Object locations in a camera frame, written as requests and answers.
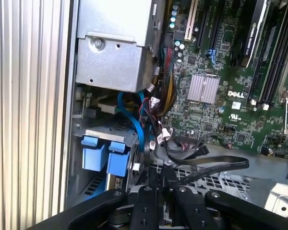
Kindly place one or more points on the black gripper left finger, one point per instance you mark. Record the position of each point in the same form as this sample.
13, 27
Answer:
144, 210

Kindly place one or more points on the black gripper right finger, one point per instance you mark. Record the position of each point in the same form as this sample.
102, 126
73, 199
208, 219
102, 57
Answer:
254, 213

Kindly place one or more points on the hard disk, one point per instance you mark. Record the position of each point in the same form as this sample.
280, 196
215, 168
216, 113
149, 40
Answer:
93, 155

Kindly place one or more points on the silver perforated disk bay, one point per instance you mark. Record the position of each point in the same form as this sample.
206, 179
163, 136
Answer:
220, 182

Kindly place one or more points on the black RAM slot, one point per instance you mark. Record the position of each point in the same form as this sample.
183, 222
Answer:
276, 74
264, 72
281, 75
270, 73

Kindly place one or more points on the black expansion slot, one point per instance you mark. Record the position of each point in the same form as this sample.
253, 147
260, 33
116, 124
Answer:
216, 24
202, 26

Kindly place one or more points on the white expansion slot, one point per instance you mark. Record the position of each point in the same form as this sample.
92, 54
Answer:
190, 21

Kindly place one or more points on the green motherboard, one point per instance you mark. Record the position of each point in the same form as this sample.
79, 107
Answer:
206, 119

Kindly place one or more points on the silver chipset heatsink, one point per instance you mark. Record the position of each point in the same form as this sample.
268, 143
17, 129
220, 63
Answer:
203, 88

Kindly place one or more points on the dark grey PC case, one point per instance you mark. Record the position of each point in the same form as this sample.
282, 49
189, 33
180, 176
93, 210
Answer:
70, 95

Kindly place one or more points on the blue motherboard SATA port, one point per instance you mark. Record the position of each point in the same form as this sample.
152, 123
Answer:
212, 56

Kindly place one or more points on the silver power supply box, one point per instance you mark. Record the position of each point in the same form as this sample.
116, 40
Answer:
110, 48

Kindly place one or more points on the black graphics card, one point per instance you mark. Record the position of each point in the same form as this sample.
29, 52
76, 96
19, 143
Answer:
254, 36

